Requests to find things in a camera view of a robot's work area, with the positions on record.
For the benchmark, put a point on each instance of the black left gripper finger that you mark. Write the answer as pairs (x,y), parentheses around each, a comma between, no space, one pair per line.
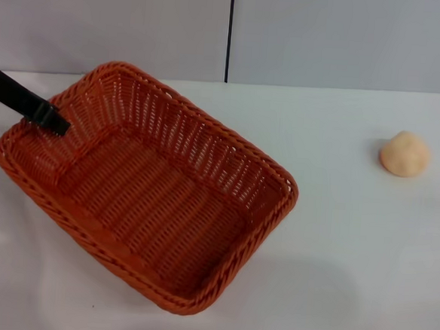
(21,96)

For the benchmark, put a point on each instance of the peach coloured round bun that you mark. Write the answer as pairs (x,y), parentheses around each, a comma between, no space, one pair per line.
(405,154)

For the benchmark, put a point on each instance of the orange woven rectangular basket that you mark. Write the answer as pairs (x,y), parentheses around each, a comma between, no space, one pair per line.
(152,213)

